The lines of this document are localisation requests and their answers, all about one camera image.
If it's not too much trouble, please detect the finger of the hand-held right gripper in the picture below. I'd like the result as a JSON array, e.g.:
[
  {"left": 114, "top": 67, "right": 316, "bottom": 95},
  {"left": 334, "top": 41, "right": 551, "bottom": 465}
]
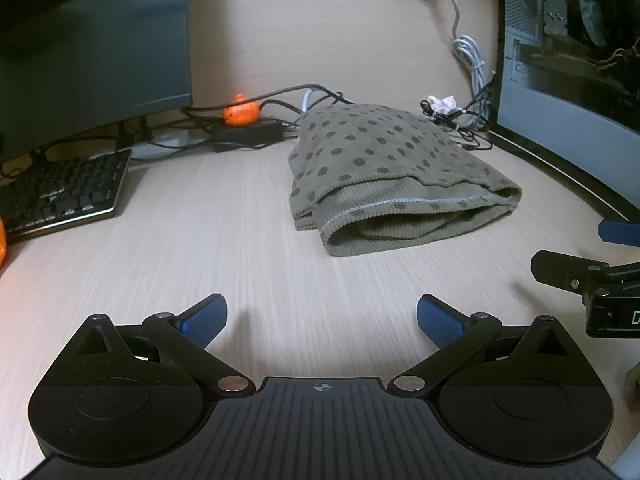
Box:
[
  {"left": 531, "top": 250, "right": 640, "bottom": 294},
  {"left": 598, "top": 219, "right": 640, "bottom": 249}
]

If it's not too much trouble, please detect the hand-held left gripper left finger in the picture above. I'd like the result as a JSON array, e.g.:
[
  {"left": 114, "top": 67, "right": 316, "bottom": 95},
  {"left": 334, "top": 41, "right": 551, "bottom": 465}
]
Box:
[{"left": 74, "top": 292, "right": 256, "bottom": 398}]

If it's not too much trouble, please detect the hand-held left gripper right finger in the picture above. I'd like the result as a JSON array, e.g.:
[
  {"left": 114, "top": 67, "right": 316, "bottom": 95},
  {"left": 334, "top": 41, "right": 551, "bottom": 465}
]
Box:
[{"left": 392, "top": 294, "right": 571, "bottom": 398}]

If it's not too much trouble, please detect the olive dotted knit cardigan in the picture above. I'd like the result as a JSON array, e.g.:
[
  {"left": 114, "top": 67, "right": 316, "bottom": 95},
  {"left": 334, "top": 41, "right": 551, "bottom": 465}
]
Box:
[{"left": 289, "top": 103, "right": 524, "bottom": 259}]

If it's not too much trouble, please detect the white glass-sided computer case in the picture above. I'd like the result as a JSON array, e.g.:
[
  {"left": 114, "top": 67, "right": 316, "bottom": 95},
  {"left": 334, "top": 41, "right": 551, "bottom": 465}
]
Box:
[{"left": 487, "top": 0, "right": 640, "bottom": 224}]

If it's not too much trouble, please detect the black power adapter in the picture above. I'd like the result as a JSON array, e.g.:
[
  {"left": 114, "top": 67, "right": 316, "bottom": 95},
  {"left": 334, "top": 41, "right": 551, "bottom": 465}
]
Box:
[{"left": 212, "top": 119, "right": 287, "bottom": 154}]

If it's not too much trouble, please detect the black keyboard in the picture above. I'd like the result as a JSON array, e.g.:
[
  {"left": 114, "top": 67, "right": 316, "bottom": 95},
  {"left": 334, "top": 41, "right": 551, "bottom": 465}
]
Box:
[{"left": 0, "top": 149, "right": 134, "bottom": 241}]

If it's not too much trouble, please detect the crumpled white tissue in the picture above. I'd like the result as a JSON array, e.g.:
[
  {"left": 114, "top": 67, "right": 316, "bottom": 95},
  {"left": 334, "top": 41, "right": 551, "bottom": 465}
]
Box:
[{"left": 425, "top": 93, "right": 459, "bottom": 114}]

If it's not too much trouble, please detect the small orange toy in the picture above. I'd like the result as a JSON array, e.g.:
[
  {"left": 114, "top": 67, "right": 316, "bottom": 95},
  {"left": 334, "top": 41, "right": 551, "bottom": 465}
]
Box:
[{"left": 223, "top": 93, "right": 260, "bottom": 127}]

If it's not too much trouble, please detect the dark computer monitor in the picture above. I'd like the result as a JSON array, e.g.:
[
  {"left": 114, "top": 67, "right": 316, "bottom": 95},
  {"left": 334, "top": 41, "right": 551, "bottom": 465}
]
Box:
[{"left": 0, "top": 0, "right": 201, "bottom": 162}]

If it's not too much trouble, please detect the tangle of black cables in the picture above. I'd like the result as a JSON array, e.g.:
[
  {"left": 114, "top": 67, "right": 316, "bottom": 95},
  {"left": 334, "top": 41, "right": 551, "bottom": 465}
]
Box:
[{"left": 182, "top": 85, "right": 497, "bottom": 154}]

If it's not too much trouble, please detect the white power cable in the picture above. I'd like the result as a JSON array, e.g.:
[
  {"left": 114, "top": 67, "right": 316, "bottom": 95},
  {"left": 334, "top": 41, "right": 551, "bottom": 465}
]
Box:
[{"left": 425, "top": 0, "right": 489, "bottom": 134}]

